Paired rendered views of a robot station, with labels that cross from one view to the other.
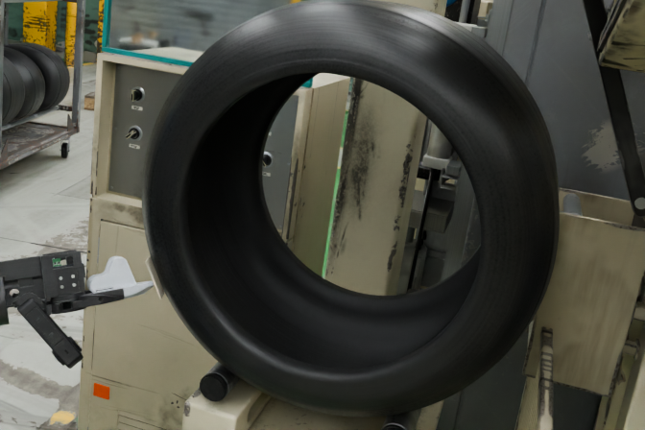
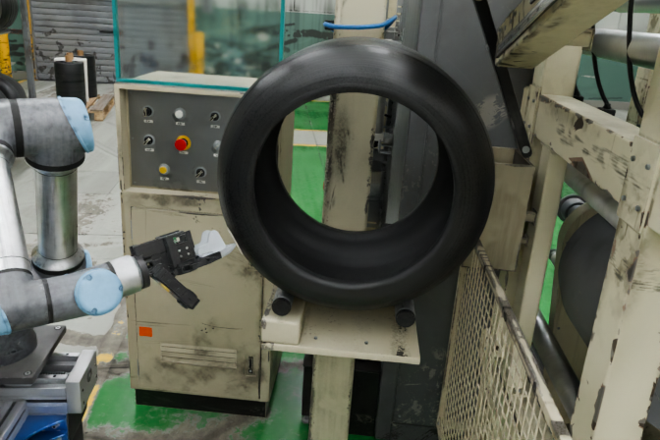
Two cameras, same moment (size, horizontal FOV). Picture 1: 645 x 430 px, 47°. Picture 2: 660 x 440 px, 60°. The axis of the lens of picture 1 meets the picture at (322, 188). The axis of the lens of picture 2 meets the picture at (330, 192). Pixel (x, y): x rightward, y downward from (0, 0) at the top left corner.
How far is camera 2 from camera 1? 31 cm
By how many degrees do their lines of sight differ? 12
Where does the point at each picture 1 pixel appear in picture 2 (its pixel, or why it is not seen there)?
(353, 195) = (337, 166)
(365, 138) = (342, 128)
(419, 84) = (411, 94)
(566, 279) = not seen: hidden behind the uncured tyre
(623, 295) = (519, 207)
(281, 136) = not seen: hidden behind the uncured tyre
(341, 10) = (352, 49)
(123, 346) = (159, 296)
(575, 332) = (492, 235)
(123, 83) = (135, 104)
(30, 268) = (157, 247)
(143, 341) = not seen: hidden behind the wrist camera
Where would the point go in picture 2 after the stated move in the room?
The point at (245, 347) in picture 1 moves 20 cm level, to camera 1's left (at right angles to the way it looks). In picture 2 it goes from (305, 277) to (210, 279)
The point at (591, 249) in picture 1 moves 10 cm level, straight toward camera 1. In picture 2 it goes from (498, 182) to (502, 193)
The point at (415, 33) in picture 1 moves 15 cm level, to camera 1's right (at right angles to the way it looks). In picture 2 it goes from (402, 61) to (473, 64)
